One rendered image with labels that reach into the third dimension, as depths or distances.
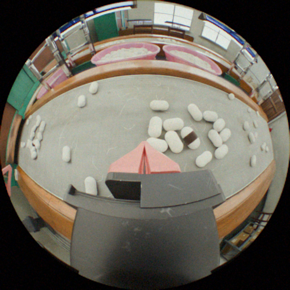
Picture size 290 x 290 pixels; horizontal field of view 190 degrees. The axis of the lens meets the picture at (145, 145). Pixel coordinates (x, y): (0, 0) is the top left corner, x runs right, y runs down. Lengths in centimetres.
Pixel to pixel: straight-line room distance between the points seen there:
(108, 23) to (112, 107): 284
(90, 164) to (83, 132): 6
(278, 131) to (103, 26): 590
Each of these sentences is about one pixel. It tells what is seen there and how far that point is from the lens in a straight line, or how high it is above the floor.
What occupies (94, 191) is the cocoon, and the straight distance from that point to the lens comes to 15.
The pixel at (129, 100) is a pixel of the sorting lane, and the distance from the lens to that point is 19.
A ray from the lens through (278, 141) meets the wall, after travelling 442.
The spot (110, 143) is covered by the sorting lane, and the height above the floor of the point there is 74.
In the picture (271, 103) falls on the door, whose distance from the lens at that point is 470.
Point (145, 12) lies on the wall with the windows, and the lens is 517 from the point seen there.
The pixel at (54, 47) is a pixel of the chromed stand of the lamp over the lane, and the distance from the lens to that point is 38.
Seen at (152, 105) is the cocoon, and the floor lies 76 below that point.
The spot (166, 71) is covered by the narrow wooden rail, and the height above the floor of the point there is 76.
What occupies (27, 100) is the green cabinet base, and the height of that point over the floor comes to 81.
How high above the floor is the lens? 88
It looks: 76 degrees down
